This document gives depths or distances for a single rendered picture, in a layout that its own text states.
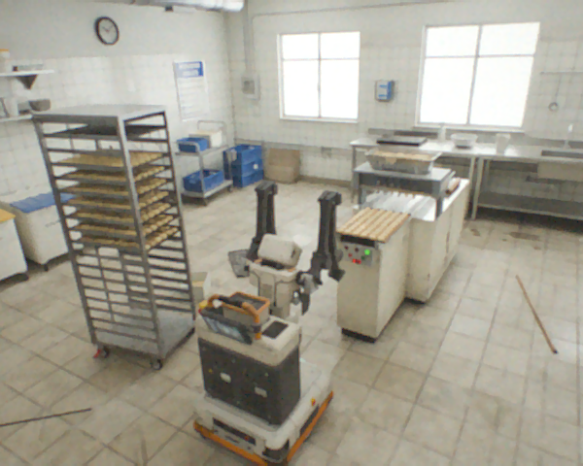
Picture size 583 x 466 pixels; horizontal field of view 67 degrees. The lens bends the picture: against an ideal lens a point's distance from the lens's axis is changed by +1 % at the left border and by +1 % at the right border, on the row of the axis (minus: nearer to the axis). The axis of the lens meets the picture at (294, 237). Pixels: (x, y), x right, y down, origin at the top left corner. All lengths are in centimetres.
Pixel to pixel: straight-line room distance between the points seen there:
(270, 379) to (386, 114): 520
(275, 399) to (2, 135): 431
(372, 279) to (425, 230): 73
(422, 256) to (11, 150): 443
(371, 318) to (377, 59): 439
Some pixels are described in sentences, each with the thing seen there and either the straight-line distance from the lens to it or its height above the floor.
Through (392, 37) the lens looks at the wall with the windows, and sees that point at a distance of 680.
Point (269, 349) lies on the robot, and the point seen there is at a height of 80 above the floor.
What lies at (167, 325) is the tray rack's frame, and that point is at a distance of 367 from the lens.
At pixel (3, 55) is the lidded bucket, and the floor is 213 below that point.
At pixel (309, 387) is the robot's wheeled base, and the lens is 275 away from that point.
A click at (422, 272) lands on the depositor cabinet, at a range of 386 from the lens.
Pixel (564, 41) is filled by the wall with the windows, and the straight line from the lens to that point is 643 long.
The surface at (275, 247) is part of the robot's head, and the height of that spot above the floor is 112.
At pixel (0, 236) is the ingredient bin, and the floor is 56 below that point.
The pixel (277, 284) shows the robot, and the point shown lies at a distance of 243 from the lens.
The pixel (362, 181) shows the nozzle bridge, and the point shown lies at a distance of 385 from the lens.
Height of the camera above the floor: 215
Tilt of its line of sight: 24 degrees down
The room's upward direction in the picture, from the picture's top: 2 degrees counter-clockwise
